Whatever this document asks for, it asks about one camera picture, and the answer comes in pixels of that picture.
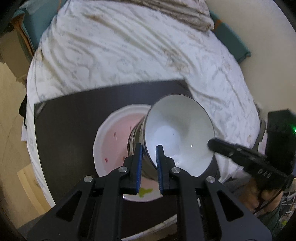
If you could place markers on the cream wooden cabinet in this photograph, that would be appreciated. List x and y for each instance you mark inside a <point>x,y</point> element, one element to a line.
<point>11,55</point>

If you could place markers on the beige patterned quilt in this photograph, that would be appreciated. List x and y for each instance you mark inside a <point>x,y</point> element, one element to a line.
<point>185,16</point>

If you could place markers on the black leather mat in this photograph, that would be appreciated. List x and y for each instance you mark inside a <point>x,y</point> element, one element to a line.
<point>69,129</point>

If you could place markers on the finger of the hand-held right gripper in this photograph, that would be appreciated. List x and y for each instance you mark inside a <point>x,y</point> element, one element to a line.
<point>224,148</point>

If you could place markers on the black bag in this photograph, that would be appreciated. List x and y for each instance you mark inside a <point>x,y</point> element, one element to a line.
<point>23,109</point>

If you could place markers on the person's right hand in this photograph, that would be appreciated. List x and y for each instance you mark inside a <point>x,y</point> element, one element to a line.
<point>253,194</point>

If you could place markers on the pink speckled ceramic plate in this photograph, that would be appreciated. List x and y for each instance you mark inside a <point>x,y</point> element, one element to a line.
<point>115,148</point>

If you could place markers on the white patterned bed sheet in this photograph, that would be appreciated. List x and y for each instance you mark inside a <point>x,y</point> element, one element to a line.
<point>115,46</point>

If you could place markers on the teal padded bed rail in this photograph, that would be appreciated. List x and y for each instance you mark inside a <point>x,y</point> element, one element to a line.
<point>25,32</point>
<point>231,39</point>

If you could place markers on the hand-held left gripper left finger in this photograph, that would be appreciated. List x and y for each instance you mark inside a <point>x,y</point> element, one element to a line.
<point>138,166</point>

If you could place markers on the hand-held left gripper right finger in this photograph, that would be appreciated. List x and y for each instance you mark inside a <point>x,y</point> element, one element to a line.
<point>159,169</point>

